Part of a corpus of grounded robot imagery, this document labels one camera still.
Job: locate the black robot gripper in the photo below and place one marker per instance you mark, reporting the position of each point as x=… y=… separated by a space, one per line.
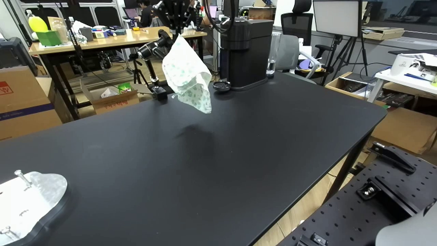
x=178 y=14

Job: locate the white green floral towel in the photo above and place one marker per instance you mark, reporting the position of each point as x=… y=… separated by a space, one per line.
x=187 y=76

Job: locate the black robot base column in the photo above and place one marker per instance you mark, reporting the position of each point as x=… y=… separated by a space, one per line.
x=245 y=51

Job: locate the silver perforated drain rack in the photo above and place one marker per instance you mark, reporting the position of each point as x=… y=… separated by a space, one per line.
x=26 y=200

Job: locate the grey chair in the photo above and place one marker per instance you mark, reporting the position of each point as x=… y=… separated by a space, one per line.
x=286 y=52

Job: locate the black office chair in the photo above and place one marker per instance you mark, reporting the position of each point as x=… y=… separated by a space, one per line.
x=299 y=21

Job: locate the wooden work table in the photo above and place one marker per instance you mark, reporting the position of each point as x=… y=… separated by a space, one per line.
x=53 y=56

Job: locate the white projector screen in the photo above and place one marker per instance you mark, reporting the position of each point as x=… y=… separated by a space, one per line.
x=338 y=17

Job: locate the cardboard box left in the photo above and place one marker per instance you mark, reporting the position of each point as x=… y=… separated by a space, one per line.
x=23 y=106

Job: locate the white desk with papers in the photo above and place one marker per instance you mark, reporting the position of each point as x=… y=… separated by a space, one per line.
x=411 y=70

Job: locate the cardboard box right floor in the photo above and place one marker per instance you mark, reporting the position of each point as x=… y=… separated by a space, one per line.
x=409 y=130

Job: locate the black perforated breadboard table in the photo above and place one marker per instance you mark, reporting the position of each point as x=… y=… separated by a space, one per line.
x=394 y=188

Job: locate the black camera clamp arm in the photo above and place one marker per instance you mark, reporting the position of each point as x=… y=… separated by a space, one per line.
x=146 y=52

